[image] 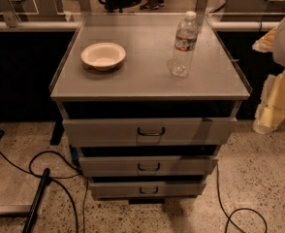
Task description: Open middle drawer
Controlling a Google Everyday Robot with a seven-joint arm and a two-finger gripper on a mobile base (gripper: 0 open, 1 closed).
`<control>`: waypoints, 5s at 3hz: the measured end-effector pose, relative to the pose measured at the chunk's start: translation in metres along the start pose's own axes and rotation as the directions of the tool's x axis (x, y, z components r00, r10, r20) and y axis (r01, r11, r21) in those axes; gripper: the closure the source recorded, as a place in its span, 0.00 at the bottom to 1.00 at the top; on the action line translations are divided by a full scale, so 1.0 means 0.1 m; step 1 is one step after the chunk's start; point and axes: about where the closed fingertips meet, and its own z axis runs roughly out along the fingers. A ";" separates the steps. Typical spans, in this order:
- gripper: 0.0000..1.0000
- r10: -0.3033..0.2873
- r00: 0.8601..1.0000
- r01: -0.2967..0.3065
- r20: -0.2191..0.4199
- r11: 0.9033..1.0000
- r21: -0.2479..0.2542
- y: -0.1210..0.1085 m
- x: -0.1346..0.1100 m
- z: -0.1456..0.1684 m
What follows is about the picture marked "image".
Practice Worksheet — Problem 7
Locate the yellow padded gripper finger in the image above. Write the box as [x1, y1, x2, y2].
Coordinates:
[253, 69, 285, 134]

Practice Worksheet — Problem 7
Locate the grey drawer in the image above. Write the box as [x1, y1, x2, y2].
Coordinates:
[63, 117, 237, 148]
[79, 156, 217, 177]
[89, 181, 206, 200]

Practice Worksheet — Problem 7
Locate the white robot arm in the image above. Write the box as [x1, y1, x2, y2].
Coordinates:
[252, 17, 285, 134]

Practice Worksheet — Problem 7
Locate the grey drawer cabinet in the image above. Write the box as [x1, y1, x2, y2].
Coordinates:
[48, 13, 253, 206]

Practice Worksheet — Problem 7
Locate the grey desk background right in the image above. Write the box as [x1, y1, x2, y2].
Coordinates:
[221, 0, 285, 22]

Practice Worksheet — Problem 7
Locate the clear plastic water bottle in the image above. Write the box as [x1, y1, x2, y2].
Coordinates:
[167, 11, 199, 78]

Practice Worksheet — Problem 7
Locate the white paper bowl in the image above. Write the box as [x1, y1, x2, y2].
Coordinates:
[80, 43, 126, 71]

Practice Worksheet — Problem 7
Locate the black bar on floor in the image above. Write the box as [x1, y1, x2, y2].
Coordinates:
[22, 168, 50, 233]

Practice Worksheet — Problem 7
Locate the black cable right floor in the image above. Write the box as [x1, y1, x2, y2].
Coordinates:
[215, 164, 269, 233]

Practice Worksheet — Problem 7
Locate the black cable floor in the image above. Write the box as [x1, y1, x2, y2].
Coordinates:
[0, 139, 90, 233]
[215, 164, 269, 233]

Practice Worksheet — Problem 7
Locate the black cable left floor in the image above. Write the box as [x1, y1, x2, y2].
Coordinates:
[0, 139, 90, 233]

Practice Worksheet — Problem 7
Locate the white horizontal rail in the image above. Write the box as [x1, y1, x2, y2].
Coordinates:
[0, 20, 278, 32]

